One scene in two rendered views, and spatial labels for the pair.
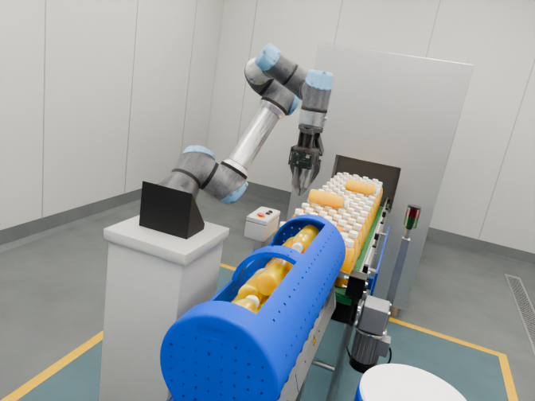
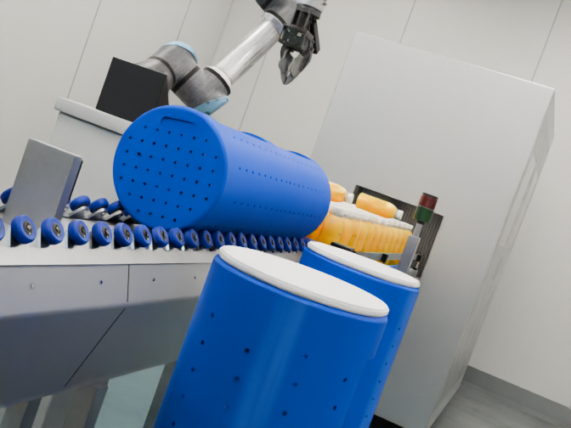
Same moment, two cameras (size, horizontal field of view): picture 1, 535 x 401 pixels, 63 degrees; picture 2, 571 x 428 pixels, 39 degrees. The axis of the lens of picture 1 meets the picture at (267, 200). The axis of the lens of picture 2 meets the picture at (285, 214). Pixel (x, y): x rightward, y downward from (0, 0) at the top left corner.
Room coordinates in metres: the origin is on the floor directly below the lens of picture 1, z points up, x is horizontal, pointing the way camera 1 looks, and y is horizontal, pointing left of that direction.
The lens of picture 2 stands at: (-0.97, -0.28, 1.19)
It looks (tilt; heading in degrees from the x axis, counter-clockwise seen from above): 3 degrees down; 2
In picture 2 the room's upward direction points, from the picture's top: 20 degrees clockwise
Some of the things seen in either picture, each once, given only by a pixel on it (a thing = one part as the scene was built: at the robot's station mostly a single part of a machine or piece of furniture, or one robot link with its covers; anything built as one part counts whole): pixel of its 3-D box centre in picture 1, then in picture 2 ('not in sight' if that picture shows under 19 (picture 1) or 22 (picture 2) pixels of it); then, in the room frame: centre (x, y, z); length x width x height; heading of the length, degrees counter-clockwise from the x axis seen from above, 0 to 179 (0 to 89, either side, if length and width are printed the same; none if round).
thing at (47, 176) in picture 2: not in sight; (44, 189); (0.42, 0.17, 1.00); 0.10 x 0.04 x 0.15; 73
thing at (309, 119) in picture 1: (313, 119); (312, 3); (1.28, -0.09, 1.63); 0.08 x 0.08 x 0.05
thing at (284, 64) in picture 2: (295, 181); (283, 65); (1.28, -0.07, 1.44); 0.06 x 0.03 x 0.09; 163
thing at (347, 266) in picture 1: (344, 264); (329, 239); (1.77, -0.37, 1.00); 0.07 x 0.07 x 0.19
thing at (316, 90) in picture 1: (317, 91); not in sight; (1.28, -0.09, 1.71); 0.09 x 0.08 x 0.11; 10
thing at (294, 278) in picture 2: not in sight; (303, 279); (0.27, -0.31, 1.03); 0.28 x 0.28 x 0.01
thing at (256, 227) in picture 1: (262, 223); not in sight; (1.97, 0.01, 1.05); 0.20 x 0.10 x 0.10; 163
